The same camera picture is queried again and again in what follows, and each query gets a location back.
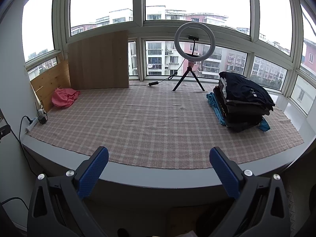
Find navy folded garment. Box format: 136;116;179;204
219;71;276;111

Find white power strip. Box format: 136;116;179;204
25;116;40;132

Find pink t-shirt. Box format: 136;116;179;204
51;87;81;109

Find white window frame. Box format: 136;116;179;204
22;0;316;115

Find light wooden board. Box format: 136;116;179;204
67;30;130;90

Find stack of folded dark clothes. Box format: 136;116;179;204
206;92;271;131

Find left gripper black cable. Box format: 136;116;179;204
0;197;29;211

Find pine wood panel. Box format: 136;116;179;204
30;59;71;113

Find white folded garment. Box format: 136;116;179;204
218;78;229;94

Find pink plaid mat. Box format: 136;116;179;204
26;80;305;171

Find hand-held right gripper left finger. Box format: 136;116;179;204
27;146;119;237

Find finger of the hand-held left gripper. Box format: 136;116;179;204
0;125;11;141

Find white ring light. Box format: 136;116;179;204
174;22;216;62

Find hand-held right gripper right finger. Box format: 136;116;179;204
209;146;290;237

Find black cable with inline controller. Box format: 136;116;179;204
130;60;188;87

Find black power strip cable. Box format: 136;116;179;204
11;115;37;176

